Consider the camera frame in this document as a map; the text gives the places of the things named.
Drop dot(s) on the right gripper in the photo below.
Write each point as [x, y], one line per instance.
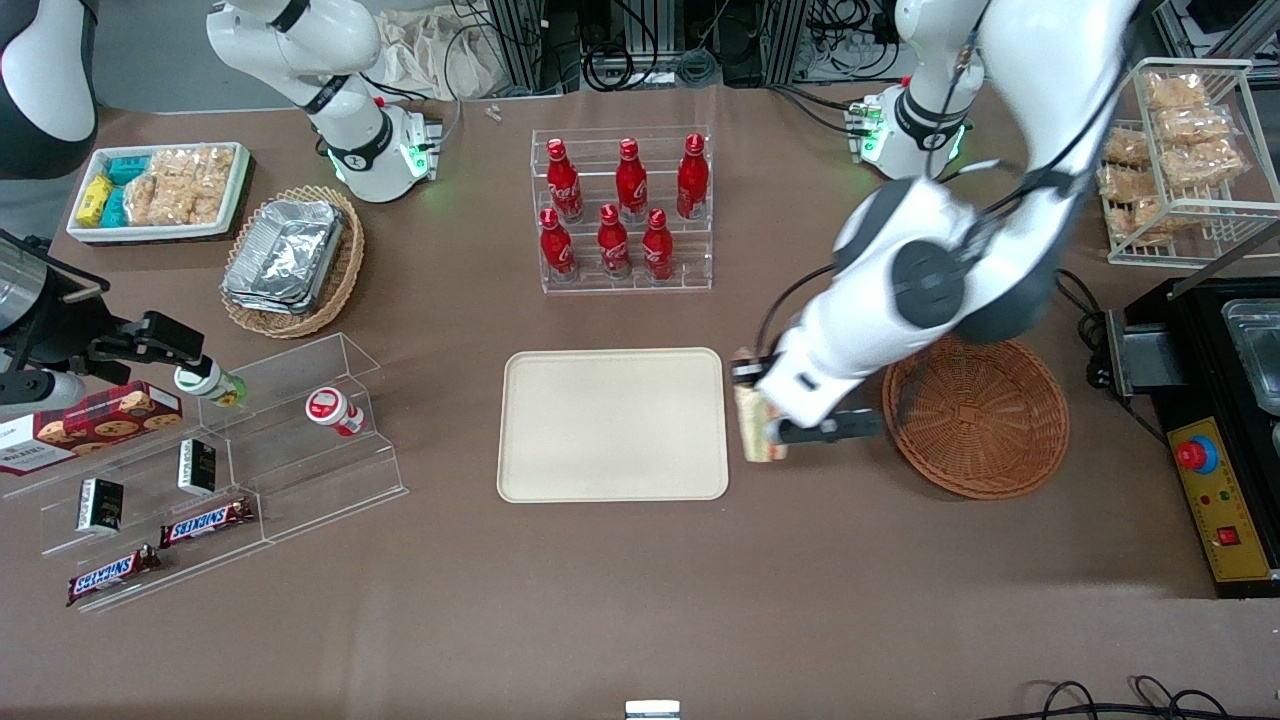
[62, 326]

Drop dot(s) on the yellow snack packet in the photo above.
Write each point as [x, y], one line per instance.
[95, 200]

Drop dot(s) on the yellow control panel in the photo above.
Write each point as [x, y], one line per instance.
[1245, 480]

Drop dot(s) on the clear acrylic step display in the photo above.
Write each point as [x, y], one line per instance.
[300, 470]

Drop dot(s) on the Snickers chocolate bar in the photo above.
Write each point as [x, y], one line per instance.
[113, 575]
[207, 522]

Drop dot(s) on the white rectangular bin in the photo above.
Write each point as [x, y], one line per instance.
[150, 233]

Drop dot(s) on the crumpled beige cloth bag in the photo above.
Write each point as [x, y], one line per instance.
[430, 55]

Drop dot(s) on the brown wicker basket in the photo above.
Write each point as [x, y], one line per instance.
[975, 420]

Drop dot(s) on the teal snack packet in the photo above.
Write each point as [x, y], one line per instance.
[115, 208]
[128, 168]

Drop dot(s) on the green drink bottle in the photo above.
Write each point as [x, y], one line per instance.
[200, 380]

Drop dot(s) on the triangle sandwich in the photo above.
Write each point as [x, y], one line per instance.
[758, 430]

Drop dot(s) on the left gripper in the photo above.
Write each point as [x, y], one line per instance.
[744, 371]

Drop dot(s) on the red emergency stop button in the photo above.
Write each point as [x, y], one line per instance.
[1192, 455]

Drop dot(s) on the steel pan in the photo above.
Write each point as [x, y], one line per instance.
[1258, 350]

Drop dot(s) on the light wicker basket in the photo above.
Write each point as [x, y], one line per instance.
[345, 260]

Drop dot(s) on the beige plastic tray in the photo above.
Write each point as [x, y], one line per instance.
[600, 430]

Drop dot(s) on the aluminium frame rack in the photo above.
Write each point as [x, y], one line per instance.
[515, 40]

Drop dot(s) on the white box edge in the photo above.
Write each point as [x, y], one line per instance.
[652, 710]

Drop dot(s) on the clear acrylic bottle rack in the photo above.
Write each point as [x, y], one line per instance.
[595, 165]

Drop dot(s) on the black appliance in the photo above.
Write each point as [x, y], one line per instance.
[1200, 360]

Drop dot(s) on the red cola bottle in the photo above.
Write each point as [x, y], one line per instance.
[557, 250]
[564, 190]
[657, 250]
[630, 185]
[614, 248]
[692, 180]

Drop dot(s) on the white bottle red cap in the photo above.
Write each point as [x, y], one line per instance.
[325, 405]

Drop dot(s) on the rice cracker bag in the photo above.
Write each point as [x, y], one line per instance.
[1140, 218]
[1175, 92]
[195, 162]
[208, 200]
[1125, 183]
[1125, 148]
[155, 200]
[1190, 127]
[1205, 165]

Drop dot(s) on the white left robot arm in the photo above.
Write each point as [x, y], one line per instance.
[870, 240]

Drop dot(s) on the small black chocolate box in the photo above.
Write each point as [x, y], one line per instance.
[197, 467]
[100, 505]

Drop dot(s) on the red rocker switch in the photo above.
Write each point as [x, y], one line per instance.
[1228, 536]

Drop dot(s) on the red tartan cookie box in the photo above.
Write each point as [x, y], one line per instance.
[100, 420]

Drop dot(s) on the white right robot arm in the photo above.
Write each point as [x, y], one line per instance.
[300, 40]

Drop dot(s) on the aluminium foil tray stack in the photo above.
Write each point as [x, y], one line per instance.
[285, 255]

